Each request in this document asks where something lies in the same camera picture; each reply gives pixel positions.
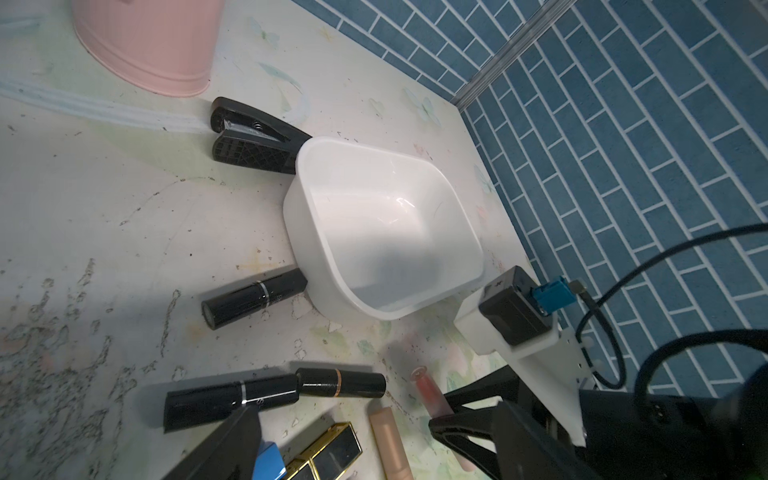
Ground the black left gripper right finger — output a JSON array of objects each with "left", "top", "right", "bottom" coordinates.
[{"left": 491, "top": 402, "right": 600, "bottom": 480}]

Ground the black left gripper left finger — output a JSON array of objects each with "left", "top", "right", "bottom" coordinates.
[{"left": 164, "top": 406, "right": 262, "bottom": 480}]

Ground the pink lip gloss tube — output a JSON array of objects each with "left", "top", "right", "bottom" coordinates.
[{"left": 410, "top": 365, "right": 478, "bottom": 472}]

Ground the black lipstick silver band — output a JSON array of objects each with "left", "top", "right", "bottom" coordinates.
[{"left": 201, "top": 269, "right": 308, "bottom": 330}]

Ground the white plastic storage box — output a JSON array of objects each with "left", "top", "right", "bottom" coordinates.
[{"left": 283, "top": 137, "right": 484, "bottom": 323}]

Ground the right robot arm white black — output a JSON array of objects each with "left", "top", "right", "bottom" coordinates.
[{"left": 429, "top": 367, "right": 767, "bottom": 479}]

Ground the long black lipstick tube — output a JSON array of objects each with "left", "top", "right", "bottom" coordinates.
[{"left": 163, "top": 374, "right": 299, "bottom": 433}]

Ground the black gold square lipstick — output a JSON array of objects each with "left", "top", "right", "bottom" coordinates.
[{"left": 283, "top": 422, "right": 363, "bottom": 480}]

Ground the black lipstick gold band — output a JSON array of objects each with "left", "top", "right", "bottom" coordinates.
[{"left": 296, "top": 368, "right": 387, "bottom": 399}]

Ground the beige concealer tube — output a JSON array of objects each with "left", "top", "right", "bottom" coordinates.
[{"left": 369, "top": 407, "right": 414, "bottom": 480}]

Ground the black stapler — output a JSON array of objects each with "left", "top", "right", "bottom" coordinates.
[{"left": 210, "top": 97, "right": 312, "bottom": 175}]

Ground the pink metal pen bucket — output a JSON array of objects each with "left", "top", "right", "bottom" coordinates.
[{"left": 71, "top": 0, "right": 225, "bottom": 97}]

